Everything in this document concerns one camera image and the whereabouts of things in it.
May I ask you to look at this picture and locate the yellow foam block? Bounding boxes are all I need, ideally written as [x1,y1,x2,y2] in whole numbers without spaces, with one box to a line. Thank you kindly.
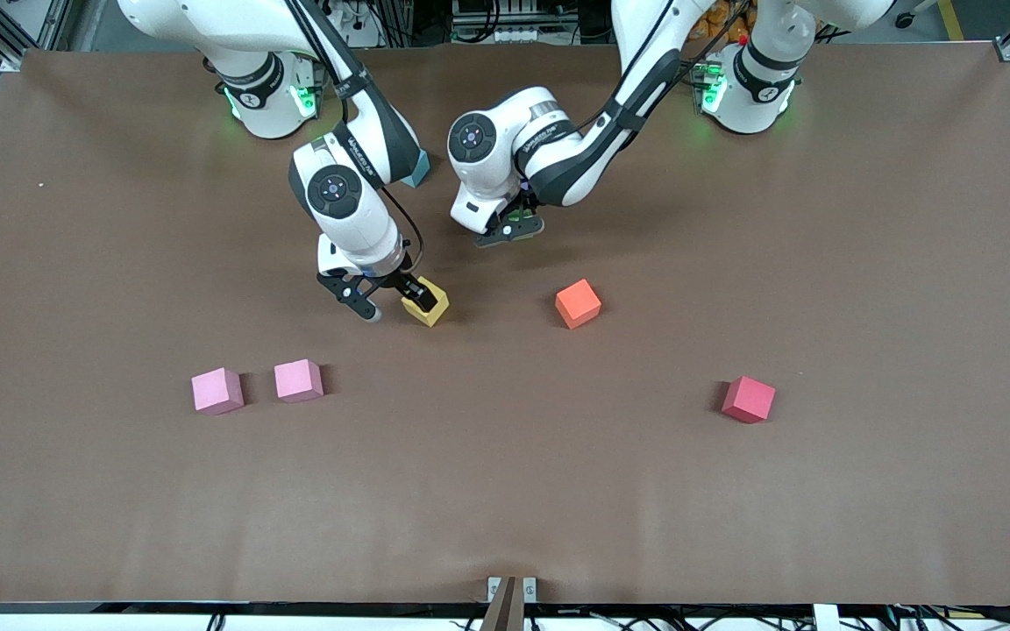
[401,277,451,328]

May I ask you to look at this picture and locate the orange foam block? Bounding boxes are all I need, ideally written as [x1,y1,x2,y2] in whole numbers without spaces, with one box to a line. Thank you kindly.
[555,279,602,330]

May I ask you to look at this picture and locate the light pink foam block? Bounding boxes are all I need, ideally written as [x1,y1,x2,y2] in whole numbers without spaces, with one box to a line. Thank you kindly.
[191,367,245,415]
[274,358,324,403]

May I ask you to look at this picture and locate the dark electronics rack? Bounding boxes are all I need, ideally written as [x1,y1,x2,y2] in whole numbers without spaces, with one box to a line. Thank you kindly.
[448,0,615,46]

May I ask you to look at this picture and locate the white power strip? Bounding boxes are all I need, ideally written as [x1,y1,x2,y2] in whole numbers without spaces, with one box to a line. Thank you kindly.
[323,4,383,49]

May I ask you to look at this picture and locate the red foam block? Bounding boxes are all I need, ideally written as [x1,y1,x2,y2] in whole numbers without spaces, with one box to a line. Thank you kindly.
[721,376,776,424]

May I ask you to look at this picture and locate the bag of orange fruits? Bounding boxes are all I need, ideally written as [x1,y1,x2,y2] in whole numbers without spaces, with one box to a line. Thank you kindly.
[689,0,756,45]

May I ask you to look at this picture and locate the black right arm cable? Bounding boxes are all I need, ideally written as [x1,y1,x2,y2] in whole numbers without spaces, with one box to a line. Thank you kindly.
[286,0,425,274]

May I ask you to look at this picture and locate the silver bracket with brown post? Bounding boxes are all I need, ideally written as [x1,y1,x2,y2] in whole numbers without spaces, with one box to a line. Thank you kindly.
[480,576,538,631]

